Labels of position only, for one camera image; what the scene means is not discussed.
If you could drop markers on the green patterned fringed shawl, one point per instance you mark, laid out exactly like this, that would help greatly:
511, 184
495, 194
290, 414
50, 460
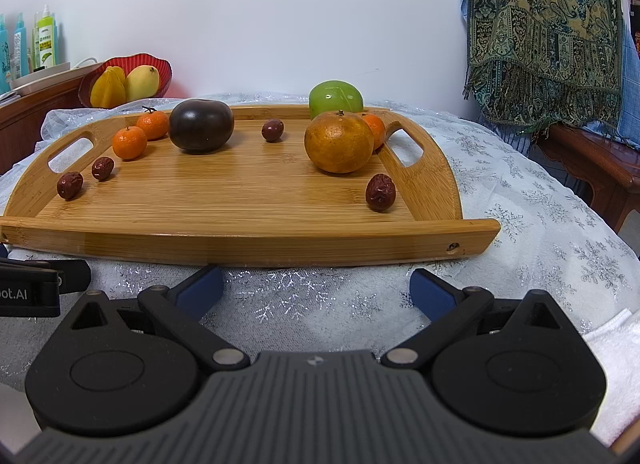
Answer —
545, 19

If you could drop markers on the dark purple round fruit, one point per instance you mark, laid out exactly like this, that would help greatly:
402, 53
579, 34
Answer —
200, 127

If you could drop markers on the red glass fruit bowl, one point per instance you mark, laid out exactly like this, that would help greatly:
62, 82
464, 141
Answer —
150, 59

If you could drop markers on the blue plastic bottle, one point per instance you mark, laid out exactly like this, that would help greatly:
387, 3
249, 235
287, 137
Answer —
20, 49
4, 59

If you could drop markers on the green round fruit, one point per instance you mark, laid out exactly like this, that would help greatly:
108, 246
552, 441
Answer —
332, 97

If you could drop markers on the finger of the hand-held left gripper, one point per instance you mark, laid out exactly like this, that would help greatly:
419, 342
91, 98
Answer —
74, 276

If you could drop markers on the white towel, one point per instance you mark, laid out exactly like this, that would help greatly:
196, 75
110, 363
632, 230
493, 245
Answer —
615, 354

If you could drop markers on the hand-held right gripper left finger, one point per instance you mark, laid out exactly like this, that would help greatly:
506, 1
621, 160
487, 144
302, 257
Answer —
202, 290

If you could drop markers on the brown wooden cabinet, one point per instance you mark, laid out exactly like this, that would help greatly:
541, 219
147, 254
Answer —
20, 129

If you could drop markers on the dark wooden side table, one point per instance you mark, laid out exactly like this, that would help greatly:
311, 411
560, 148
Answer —
595, 159

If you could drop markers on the dried red date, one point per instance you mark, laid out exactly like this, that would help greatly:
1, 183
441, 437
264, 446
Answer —
380, 191
102, 168
70, 185
272, 130

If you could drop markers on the white plastic tray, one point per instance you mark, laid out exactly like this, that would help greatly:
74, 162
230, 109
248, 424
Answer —
40, 77

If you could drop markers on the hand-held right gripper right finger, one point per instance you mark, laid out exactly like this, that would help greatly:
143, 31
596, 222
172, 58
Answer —
432, 294

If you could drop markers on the small mandarin with stem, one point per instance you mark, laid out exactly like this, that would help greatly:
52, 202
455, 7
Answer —
152, 125

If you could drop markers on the wooden serving tray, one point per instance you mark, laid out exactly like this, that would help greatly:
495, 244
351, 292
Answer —
240, 194

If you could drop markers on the blue plaid cloth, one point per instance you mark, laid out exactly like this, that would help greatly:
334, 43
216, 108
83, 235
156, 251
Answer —
631, 94

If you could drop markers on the large orange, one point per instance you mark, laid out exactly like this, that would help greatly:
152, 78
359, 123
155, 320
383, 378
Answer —
337, 144

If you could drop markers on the yellow mango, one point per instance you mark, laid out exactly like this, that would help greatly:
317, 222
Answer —
142, 83

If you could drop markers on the yellow starfruit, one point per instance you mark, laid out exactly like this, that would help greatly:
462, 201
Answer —
107, 87

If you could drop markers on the green plastic bottle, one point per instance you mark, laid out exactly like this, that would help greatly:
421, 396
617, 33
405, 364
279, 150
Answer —
45, 44

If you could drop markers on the silver snowflake lace cloth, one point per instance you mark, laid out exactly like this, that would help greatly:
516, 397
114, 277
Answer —
525, 224

